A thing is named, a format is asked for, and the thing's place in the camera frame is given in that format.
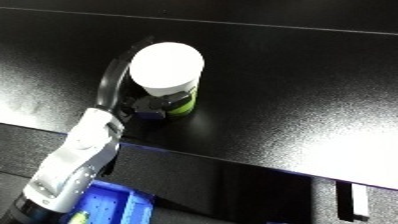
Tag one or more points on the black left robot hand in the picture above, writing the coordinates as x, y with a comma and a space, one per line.
109, 86

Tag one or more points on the pale left robot arm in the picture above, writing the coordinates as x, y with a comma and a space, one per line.
83, 153

